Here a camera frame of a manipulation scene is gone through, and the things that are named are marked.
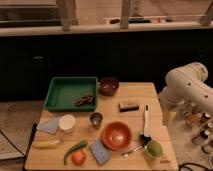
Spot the spice bottle rack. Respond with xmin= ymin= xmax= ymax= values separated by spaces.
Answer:
xmin=175 ymin=102 xmax=212 ymax=154

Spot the green plastic tray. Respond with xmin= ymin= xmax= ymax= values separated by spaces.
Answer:
xmin=44 ymin=77 xmax=98 ymax=112

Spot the green chili pepper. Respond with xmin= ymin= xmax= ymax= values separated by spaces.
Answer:
xmin=63 ymin=140 xmax=88 ymax=165

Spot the dark grapes bunch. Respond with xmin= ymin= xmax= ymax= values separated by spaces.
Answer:
xmin=75 ymin=94 xmax=95 ymax=106

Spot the dark red bowl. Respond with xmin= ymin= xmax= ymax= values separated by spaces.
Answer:
xmin=99 ymin=77 xmax=119 ymax=96

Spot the green cup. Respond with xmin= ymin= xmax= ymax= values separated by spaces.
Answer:
xmin=145 ymin=140 xmax=163 ymax=159

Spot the metal spoon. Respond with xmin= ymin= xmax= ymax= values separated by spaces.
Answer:
xmin=121 ymin=145 xmax=147 ymax=158

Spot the whiteboard eraser block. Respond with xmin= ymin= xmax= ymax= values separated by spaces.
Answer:
xmin=119 ymin=101 xmax=139 ymax=112

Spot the white paper cup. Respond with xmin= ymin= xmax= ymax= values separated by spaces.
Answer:
xmin=59 ymin=115 xmax=76 ymax=133

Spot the grey blue cloth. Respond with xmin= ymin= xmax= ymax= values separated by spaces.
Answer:
xmin=37 ymin=117 xmax=60 ymax=135

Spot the orange carrot piece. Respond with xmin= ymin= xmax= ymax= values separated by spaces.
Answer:
xmin=71 ymin=150 xmax=86 ymax=166

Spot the orange bowl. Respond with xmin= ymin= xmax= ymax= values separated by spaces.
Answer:
xmin=101 ymin=121 xmax=132 ymax=151

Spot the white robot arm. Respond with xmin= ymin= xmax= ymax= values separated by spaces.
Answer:
xmin=158 ymin=62 xmax=213 ymax=125

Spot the blue sponge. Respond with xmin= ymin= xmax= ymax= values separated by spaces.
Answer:
xmin=90 ymin=140 xmax=110 ymax=165

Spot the black cable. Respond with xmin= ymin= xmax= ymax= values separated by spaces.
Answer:
xmin=178 ymin=161 xmax=209 ymax=171

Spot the small metal cup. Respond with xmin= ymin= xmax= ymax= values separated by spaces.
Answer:
xmin=90 ymin=112 xmax=103 ymax=129

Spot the white handled brush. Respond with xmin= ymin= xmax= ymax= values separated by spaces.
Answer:
xmin=140 ymin=106 xmax=150 ymax=141

